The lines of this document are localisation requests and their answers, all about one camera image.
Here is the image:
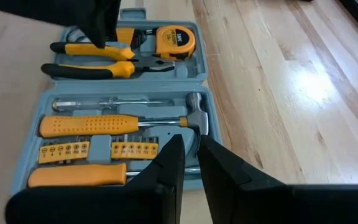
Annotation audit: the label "screwdriver with orange handle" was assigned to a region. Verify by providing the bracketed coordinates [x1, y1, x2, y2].
[27, 162, 202, 189]

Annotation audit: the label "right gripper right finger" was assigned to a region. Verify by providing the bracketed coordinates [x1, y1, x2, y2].
[196, 134, 287, 224]

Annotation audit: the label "hammer with orange handle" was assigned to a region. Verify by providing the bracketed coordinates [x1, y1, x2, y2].
[38, 91, 210, 139]

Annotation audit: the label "yellow black pliers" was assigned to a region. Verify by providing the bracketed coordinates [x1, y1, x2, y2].
[40, 41, 177, 80]

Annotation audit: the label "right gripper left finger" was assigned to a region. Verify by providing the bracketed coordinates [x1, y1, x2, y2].
[126, 134, 186, 224]

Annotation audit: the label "hex key set yellow holder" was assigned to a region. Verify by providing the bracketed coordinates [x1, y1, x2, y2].
[116, 27, 148, 48]

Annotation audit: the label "yellow tape measure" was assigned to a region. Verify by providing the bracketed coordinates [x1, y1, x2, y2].
[154, 25, 197, 62]

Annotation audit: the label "orange bit holder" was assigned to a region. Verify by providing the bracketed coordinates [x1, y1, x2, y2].
[37, 139, 91, 165]

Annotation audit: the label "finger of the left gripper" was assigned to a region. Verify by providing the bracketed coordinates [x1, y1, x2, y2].
[78, 14, 108, 50]
[104, 11, 121, 43]

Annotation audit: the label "clear handled tester screwdriver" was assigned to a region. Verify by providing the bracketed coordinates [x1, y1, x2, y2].
[51, 96, 175, 113]

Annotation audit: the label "small orange socket piece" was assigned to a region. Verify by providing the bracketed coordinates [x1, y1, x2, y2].
[110, 138, 160, 161]

